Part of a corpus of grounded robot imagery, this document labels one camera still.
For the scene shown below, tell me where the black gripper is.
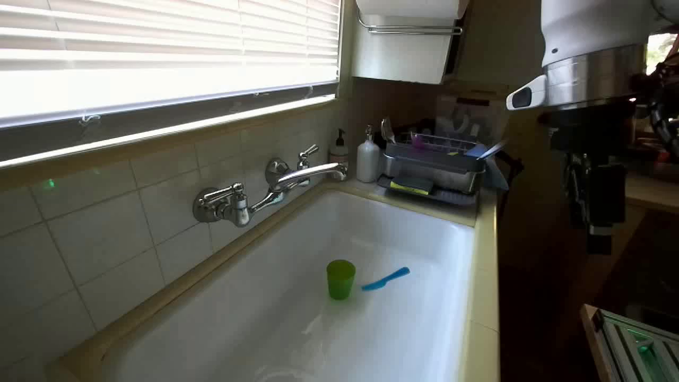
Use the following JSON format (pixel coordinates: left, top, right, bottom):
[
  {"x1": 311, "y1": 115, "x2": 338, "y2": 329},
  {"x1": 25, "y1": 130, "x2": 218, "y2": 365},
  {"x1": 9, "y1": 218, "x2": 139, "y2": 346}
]
[{"x1": 540, "y1": 98, "x2": 638, "y2": 257}]

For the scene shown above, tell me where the chrome faucet lever handle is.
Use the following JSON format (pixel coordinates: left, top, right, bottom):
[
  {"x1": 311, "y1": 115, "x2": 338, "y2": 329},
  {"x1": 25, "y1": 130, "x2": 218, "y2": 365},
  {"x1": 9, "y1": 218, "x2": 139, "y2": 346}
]
[
  {"x1": 294, "y1": 142, "x2": 321, "y2": 163},
  {"x1": 190, "y1": 181, "x2": 247, "y2": 224}
]

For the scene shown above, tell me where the wooden side table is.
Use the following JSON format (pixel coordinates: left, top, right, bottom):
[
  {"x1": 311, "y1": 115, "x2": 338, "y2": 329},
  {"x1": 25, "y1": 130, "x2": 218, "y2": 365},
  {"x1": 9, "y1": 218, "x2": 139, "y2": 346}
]
[{"x1": 623, "y1": 168, "x2": 679, "y2": 216}]

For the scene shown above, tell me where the blue sponge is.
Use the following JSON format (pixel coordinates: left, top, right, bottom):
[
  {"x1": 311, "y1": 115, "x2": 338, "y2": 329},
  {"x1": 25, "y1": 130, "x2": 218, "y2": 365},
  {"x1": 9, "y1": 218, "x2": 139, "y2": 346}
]
[{"x1": 482, "y1": 148, "x2": 514, "y2": 196}]

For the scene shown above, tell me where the clear plastic package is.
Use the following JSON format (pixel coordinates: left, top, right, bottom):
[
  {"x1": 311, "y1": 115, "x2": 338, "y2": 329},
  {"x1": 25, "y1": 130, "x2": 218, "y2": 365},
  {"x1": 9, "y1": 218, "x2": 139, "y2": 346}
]
[{"x1": 433, "y1": 92, "x2": 510, "y2": 144}]

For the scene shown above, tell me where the black drain tray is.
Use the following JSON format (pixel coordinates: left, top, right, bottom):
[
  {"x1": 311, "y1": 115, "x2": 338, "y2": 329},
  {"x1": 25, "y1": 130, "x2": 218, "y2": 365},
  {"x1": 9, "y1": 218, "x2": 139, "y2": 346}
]
[{"x1": 377, "y1": 173, "x2": 484, "y2": 211}]

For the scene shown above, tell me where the gray dish rack tub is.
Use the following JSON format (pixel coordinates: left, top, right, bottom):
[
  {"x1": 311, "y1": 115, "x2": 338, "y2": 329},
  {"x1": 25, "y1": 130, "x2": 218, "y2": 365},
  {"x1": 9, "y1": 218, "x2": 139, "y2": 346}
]
[{"x1": 383, "y1": 134, "x2": 505, "y2": 196}]

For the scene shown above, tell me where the yellow sponge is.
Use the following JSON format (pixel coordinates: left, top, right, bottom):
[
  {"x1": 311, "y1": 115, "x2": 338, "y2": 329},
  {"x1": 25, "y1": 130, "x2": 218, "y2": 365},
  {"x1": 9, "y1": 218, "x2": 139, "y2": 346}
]
[{"x1": 386, "y1": 181, "x2": 435, "y2": 199}]

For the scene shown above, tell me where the dish brush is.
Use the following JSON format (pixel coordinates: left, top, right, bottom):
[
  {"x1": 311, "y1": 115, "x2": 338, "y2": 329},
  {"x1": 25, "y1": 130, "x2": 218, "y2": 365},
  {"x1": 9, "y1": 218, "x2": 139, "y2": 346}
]
[{"x1": 377, "y1": 116, "x2": 398, "y2": 148}]

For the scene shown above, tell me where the blue plastic utensil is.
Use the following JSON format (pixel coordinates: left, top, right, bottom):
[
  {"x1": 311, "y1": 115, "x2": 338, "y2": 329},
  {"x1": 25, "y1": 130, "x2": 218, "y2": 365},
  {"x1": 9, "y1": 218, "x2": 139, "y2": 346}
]
[{"x1": 360, "y1": 265, "x2": 411, "y2": 293}]

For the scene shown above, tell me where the white soap bottle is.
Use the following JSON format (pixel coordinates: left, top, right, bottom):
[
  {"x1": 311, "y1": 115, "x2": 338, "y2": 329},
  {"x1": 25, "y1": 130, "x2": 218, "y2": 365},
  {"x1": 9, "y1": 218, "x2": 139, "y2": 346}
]
[{"x1": 355, "y1": 125, "x2": 385, "y2": 184}]

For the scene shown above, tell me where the green plastic cup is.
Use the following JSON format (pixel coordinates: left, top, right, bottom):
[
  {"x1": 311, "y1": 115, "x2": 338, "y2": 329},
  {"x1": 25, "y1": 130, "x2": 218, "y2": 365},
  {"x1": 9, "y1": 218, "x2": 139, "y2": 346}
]
[{"x1": 325, "y1": 259, "x2": 358, "y2": 302}]

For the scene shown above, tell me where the white sink basin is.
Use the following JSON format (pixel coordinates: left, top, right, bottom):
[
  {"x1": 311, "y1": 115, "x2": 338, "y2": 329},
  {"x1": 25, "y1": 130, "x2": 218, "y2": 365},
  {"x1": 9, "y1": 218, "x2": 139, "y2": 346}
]
[{"x1": 97, "y1": 187, "x2": 478, "y2": 382}]

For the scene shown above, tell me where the white wall cabinet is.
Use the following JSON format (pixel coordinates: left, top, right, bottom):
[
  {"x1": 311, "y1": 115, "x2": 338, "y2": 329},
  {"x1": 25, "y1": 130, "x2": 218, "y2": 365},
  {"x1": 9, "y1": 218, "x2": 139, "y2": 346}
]
[{"x1": 350, "y1": 0, "x2": 472, "y2": 86}]

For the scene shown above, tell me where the chrome wall faucet body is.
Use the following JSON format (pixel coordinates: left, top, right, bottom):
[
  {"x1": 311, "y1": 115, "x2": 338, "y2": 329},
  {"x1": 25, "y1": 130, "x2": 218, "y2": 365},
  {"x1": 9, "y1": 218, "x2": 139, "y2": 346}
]
[{"x1": 232, "y1": 154, "x2": 350, "y2": 230}]

